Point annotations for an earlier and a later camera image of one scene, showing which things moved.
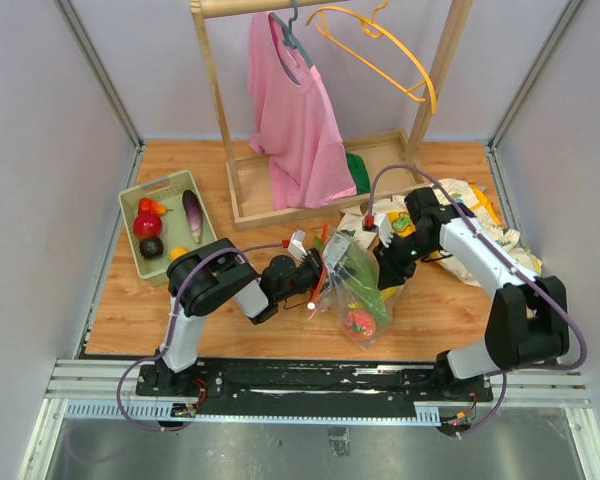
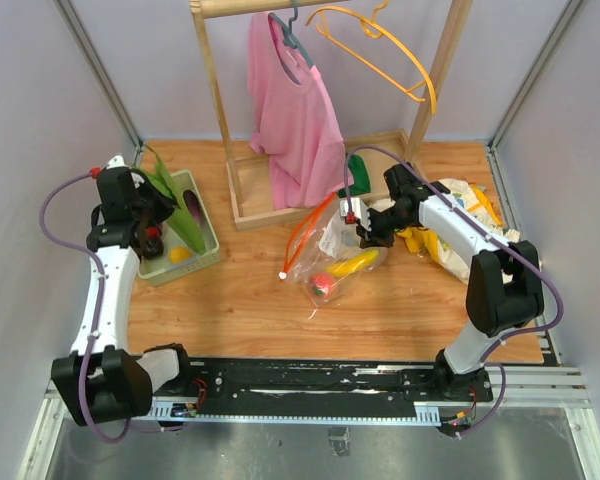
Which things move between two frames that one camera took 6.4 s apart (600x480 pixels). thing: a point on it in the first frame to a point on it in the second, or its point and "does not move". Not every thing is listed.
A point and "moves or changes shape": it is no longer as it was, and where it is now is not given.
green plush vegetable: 363,266 to 161,177
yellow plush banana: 388,293 to 353,263
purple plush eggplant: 193,207 does not move
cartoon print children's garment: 467,197 does not move
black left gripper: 315,262 to 165,203
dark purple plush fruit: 152,248 does not move
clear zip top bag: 352,288 moves or changes shape
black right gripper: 392,272 to 371,238
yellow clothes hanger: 374,30 does not move
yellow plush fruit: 177,252 does not move
